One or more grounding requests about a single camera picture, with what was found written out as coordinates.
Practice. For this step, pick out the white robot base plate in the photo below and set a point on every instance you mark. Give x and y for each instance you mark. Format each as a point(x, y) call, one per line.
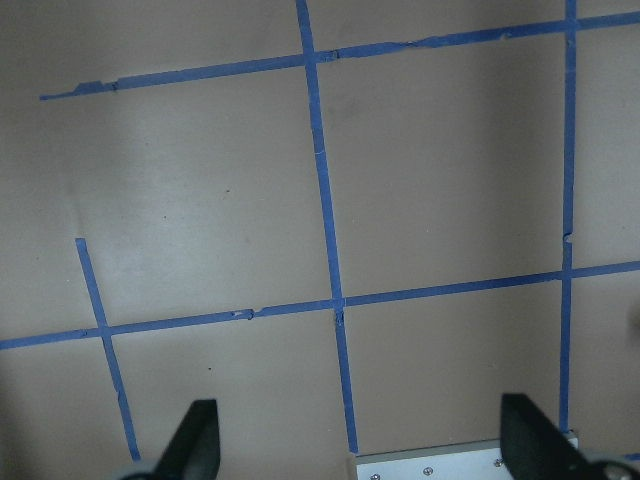
point(480, 460)

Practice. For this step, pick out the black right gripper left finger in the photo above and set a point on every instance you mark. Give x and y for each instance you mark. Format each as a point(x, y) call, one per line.
point(194, 451)

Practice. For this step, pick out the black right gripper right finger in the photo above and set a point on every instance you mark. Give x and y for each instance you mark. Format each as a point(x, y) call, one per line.
point(532, 447)

